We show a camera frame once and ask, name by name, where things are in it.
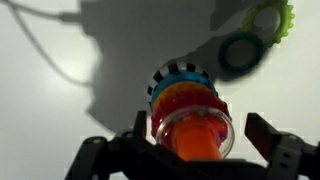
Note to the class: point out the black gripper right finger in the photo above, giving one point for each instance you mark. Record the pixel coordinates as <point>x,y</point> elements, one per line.
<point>283,150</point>

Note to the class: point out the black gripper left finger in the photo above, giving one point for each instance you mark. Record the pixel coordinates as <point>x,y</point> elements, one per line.
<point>110,153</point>

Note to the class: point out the black white checkered base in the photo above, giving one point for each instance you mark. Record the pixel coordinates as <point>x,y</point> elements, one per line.
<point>176,67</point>

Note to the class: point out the orange stacking post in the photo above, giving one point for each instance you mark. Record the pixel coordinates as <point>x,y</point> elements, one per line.
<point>196,143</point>

